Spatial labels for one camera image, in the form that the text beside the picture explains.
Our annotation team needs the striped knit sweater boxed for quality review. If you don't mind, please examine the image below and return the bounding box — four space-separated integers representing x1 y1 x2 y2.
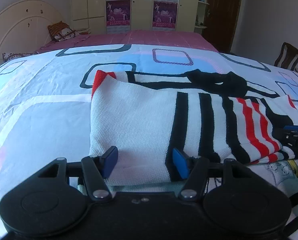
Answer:
90 70 298 187

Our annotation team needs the dark wooden chair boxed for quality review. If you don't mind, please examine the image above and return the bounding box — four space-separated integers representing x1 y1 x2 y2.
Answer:
274 42 298 71

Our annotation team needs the patterned white bed sheet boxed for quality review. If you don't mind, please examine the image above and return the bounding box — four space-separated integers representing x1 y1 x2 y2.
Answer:
0 44 298 239

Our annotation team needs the pink bed sheet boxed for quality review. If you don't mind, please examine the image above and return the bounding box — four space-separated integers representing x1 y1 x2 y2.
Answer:
37 30 217 53

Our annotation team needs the dark brown wooden door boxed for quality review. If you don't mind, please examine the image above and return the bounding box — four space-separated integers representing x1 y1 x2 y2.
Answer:
202 0 241 53

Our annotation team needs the orange patterned pillow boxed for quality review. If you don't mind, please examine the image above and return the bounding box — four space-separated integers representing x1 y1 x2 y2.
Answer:
47 21 91 42

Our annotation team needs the cream corner shelf unit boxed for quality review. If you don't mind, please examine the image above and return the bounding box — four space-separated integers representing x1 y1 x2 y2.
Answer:
194 0 209 35

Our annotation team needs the white patterned pillow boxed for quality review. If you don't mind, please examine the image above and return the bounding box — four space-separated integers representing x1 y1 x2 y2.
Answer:
2 51 38 62

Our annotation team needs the lower right purple poster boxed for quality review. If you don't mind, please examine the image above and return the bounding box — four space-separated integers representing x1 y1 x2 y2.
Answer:
152 1 178 29

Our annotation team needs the purple poster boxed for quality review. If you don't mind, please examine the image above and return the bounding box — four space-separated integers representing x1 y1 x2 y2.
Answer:
106 0 130 27
152 1 178 29

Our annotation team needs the cream wooden headboard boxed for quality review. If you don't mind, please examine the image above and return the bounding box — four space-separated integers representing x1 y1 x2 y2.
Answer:
0 0 64 65

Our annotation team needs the lower left purple poster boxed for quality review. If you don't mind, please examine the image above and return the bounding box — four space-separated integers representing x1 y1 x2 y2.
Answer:
106 0 130 27

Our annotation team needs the cream built-in wardrobe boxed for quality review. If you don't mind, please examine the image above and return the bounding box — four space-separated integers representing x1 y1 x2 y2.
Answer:
71 0 198 35

